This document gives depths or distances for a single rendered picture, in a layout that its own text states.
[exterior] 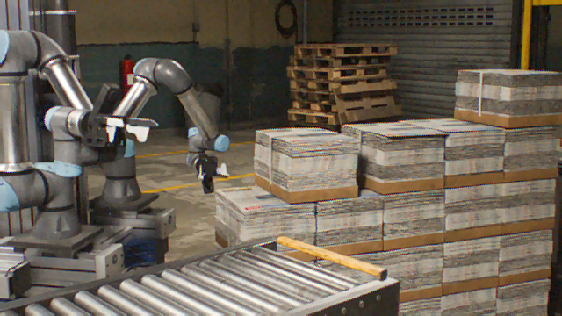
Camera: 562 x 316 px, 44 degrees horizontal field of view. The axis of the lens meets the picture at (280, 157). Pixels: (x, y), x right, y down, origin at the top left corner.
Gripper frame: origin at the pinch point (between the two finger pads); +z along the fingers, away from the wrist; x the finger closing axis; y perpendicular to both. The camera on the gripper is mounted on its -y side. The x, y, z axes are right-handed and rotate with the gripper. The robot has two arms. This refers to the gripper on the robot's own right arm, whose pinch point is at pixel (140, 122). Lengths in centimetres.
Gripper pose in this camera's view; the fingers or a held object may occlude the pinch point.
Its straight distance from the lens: 179.2
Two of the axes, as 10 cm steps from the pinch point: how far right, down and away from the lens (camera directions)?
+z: 8.0, 1.2, -6.0
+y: -0.8, 9.9, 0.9
